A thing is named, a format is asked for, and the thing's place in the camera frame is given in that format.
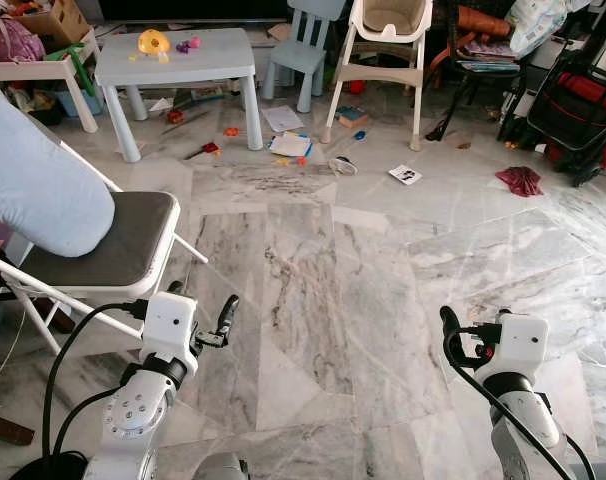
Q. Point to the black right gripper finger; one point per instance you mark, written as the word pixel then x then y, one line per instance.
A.
pixel 452 328

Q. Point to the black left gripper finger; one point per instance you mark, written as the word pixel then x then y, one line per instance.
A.
pixel 228 312
pixel 175 289

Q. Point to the light soft pillow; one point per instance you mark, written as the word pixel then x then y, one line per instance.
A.
pixel 33 180

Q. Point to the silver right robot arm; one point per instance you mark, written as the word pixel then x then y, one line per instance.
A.
pixel 523 420

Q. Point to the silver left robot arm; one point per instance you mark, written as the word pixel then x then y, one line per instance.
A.
pixel 133 410

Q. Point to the white folding chair dark seat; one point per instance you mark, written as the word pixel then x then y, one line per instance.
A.
pixel 123 240

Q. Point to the grey robot left leg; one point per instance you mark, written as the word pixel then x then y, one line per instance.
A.
pixel 221 468

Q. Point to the red small toy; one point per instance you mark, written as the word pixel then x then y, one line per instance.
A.
pixel 211 149

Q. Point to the white printed booklet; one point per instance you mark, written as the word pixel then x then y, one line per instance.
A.
pixel 405 175

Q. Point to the dark red cloth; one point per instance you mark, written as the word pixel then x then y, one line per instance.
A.
pixel 521 180

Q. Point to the white blue book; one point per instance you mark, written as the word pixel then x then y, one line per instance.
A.
pixel 291 146

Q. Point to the white small shoe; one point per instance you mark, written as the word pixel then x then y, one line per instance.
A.
pixel 343 165

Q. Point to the white paper sheet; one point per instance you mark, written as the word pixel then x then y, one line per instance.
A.
pixel 283 118

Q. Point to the blue storage bin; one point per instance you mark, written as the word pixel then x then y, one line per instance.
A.
pixel 78 102

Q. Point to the light blue kids table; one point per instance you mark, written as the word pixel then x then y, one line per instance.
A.
pixel 218 62

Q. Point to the purple small toy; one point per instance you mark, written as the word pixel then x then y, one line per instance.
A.
pixel 188 45

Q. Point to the green plastic item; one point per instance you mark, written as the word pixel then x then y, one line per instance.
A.
pixel 73 65

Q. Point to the yellow plastic toy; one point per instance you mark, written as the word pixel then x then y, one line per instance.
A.
pixel 153 42

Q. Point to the black red stroller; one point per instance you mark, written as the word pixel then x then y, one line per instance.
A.
pixel 573 110

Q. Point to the white side table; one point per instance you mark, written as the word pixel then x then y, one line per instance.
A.
pixel 33 70

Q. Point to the light blue kids chair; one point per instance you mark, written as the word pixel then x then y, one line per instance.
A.
pixel 303 55

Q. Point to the magazine stack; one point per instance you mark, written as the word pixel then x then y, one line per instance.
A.
pixel 488 55

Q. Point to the dark tv cabinet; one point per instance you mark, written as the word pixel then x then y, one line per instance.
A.
pixel 183 8

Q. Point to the brown cardboard box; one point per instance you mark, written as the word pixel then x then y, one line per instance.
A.
pixel 58 18

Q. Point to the purple bag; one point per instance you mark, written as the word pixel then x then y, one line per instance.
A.
pixel 8 42

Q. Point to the orange cushion roll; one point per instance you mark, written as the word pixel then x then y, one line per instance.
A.
pixel 483 20

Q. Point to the white beige high chair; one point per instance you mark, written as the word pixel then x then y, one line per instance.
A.
pixel 388 20

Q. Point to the white printed plastic bag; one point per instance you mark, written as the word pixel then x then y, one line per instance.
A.
pixel 538 22

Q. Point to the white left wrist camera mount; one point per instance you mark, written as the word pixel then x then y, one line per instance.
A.
pixel 168 325

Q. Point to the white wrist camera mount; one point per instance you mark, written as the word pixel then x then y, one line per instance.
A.
pixel 523 340
pixel 168 325

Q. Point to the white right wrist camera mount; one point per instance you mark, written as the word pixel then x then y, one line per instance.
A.
pixel 523 340

